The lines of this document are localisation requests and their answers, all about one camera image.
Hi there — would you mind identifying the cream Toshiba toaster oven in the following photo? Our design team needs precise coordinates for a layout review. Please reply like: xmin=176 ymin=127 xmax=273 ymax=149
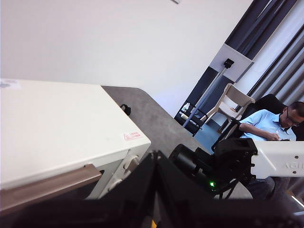
xmin=0 ymin=78 xmax=152 ymax=216

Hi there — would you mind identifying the person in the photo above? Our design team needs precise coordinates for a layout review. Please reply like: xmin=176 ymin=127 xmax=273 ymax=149
xmin=238 ymin=101 xmax=304 ymax=200

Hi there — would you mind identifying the cream wooden chair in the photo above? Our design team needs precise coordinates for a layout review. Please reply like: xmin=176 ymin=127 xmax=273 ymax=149
xmin=201 ymin=82 xmax=256 ymax=127

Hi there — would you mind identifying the black office chair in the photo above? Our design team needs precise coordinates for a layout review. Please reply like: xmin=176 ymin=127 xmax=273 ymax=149
xmin=255 ymin=93 xmax=289 ymax=114

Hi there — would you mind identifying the white wall panel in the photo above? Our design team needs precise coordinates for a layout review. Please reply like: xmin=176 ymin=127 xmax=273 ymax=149
xmin=209 ymin=43 xmax=256 ymax=83

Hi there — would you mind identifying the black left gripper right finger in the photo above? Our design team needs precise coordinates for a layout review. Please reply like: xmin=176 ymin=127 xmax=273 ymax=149
xmin=153 ymin=151 xmax=304 ymax=228

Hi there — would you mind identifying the grey metal pole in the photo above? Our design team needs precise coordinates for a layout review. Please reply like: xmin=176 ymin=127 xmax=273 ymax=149
xmin=183 ymin=67 xmax=227 ymax=129

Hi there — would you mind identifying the small black camera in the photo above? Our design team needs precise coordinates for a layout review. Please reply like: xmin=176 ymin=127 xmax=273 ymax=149
xmin=223 ymin=57 xmax=236 ymax=70

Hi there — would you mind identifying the glass oven door with handle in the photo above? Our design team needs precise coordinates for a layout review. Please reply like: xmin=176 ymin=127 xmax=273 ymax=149
xmin=0 ymin=163 xmax=105 ymax=216

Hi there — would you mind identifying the grey striped curtain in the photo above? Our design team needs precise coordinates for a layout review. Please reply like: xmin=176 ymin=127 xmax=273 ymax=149
xmin=225 ymin=0 xmax=304 ymax=108

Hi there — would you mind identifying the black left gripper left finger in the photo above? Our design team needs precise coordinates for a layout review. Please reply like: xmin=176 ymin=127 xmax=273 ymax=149
xmin=0 ymin=152 xmax=158 ymax=228

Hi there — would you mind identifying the cream oven knob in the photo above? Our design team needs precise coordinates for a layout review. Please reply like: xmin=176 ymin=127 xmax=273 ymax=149
xmin=123 ymin=153 xmax=140 ymax=171
xmin=108 ymin=177 xmax=124 ymax=193

